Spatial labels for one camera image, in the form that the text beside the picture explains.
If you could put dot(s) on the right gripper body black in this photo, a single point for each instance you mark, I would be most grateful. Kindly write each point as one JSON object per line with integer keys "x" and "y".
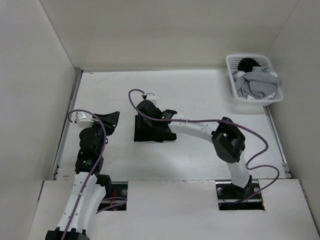
{"x": 145, "y": 122}

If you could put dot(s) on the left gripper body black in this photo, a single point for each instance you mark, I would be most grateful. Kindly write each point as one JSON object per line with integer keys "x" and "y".
{"x": 98, "y": 128}

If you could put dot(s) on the black tank top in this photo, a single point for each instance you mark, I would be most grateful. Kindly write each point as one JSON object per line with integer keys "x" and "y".
{"x": 145, "y": 133}

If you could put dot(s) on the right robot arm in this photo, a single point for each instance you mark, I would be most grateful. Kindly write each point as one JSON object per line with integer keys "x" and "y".
{"x": 227, "y": 140}

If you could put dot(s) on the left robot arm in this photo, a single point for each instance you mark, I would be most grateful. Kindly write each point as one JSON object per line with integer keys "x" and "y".
{"x": 89, "y": 185}

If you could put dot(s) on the white garment in basket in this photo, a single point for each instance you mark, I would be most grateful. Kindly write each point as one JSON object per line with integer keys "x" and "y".
{"x": 273, "y": 74}

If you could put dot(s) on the black garment in basket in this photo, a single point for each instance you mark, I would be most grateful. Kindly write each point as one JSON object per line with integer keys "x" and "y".
{"x": 247, "y": 64}

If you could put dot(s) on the white plastic basket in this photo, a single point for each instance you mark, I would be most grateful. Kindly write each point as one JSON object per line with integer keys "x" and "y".
{"x": 261, "y": 86}

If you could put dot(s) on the grey garment in basket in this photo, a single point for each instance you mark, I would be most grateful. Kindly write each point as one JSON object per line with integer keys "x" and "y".
{"x": 257, "y": 82}

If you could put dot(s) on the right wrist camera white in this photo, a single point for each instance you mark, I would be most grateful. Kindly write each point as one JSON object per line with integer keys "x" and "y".
{"x": 150, "y": 97}

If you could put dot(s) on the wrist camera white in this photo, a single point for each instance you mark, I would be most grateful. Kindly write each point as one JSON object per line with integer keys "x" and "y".
{"x": 82, "y": 120}
{"x": 150, "y": 97}

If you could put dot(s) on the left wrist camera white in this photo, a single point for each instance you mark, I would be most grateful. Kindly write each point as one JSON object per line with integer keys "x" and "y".
{"x": 82, "y": 120}

